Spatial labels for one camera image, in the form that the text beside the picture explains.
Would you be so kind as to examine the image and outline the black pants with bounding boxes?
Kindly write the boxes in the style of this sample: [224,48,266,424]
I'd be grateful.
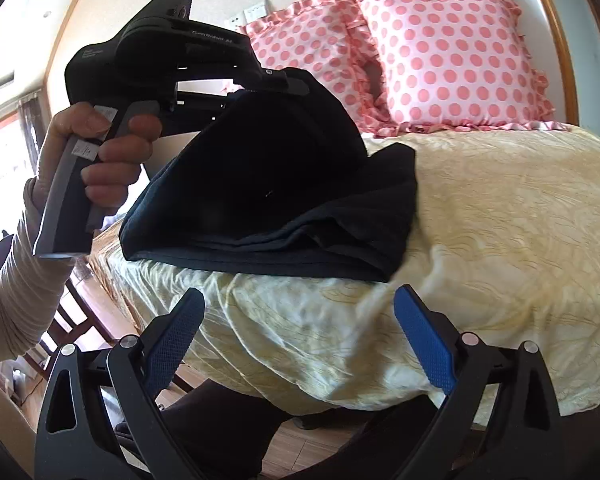
[119,68,417,282]

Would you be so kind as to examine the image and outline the beige sleeved left forearm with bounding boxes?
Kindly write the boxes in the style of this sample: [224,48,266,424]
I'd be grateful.
[0,178,74,362]

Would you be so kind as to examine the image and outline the person's left hand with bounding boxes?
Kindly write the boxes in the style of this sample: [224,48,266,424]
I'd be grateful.
[32,102,162,216]

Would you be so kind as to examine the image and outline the left pink polka-dot pillow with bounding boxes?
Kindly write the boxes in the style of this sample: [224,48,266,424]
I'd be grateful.
[244,0,391,133]

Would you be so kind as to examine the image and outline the pink polka-dot pillow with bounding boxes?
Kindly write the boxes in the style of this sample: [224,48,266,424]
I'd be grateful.
[358,0,559,136]
[244,0,391,133]

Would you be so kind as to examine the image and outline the yellow patterned bed cover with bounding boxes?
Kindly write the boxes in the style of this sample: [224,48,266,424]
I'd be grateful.
[88,126,600,415]

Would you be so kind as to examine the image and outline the right pink polka-dot pillow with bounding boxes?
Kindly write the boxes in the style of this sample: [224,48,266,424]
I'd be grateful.
[358,0,559,136]

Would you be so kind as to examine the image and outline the white wall socket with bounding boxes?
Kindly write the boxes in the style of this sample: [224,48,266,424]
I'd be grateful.
[242,0,271,24]

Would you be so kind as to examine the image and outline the wooden door frame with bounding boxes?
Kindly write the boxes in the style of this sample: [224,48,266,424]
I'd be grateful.
[540,0,600,136]

